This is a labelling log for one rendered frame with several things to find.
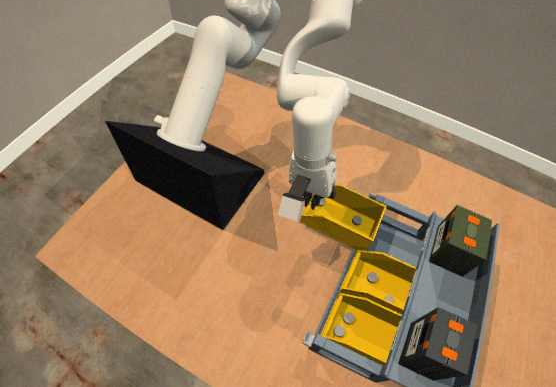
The grey shelf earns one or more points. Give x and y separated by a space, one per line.
432 286

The dark green case with orange latches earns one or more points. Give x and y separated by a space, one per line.
461 242

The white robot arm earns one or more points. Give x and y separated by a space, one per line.
218 42

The dark grey case with orange latches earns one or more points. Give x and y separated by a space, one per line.
439 345

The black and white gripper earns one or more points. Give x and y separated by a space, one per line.
320 184

